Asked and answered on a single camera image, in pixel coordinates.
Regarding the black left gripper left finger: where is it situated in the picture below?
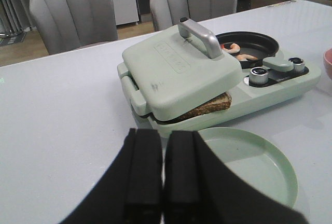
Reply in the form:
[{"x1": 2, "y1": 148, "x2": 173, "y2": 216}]
[{"x1": 62, "y1": 129, "x2": 162, "y2": 223}]

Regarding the light green plate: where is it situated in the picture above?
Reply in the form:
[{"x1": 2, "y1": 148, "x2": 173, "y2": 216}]
[{"x1": 199, "y1": 127, "x2": 298, "y2": 207}]

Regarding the right silver control knob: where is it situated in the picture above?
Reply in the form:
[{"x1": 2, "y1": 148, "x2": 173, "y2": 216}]
[{"x1": 288, "y1": 57, "x2": 306, "y2": 74}]

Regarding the bread slice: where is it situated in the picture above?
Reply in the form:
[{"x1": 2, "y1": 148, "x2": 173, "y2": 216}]
[{"x1": 175, "y1": 92, "x2": 232, "y2": 121}]

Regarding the pink bowl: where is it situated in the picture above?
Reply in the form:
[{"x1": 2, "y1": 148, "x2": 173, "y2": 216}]
[{"x1": 323, "y1": 48, "x2": 332, "y2": 80}]

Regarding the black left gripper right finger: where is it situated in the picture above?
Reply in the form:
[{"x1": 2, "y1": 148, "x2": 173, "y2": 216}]
[{"x1": 163, "y1": 131, "x2": 307, "y2": 223}]

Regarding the cooked shrimp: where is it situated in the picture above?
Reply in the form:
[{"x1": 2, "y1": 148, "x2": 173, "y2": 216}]
[
  {"x1": 236, "y1": 54, "x2": 258, "y2": 61},
  {"x1": 220, "y1": 43, "x2": 241, "y2": 54}
]

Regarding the green breakfast maker base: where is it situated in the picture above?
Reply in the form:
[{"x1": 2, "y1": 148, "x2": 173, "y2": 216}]
[{"x1": 125, "y1": 63, "x2": 321, "y2": 137}]

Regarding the left grey fabric chair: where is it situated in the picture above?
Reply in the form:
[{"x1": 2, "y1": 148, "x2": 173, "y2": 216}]
[{"x1": 30, "y1": 0, "x2": 118, "y2": 54}]

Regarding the left silver control knob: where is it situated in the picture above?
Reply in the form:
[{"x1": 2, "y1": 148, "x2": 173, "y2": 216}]
[{"x1": 249, "y1": 67, "x2": 269, "y2": 85}]

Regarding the silver control knob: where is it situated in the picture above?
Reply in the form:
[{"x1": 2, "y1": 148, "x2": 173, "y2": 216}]
[
  {"x1": 288, "y1": 57, "x2": 306, "y2": 74},
  {"x1": 249, "y1": 67, "x2": 269, "y2": 85}
]

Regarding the black round frying pan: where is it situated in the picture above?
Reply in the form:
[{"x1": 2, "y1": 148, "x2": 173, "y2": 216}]
[{"x1": 216, "y1": 31, "x2": 293, "y2": 72}]

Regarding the grey curtain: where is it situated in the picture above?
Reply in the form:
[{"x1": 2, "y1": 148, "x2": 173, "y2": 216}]
[{"x1": 1, "y1": 0, "x2": 35, "y2": 38}]

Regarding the green sandwich maker lid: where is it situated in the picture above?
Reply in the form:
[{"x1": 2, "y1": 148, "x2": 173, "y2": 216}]
[{"x1": 117, "y1": 18, "x2": 242, "y2": 121}]

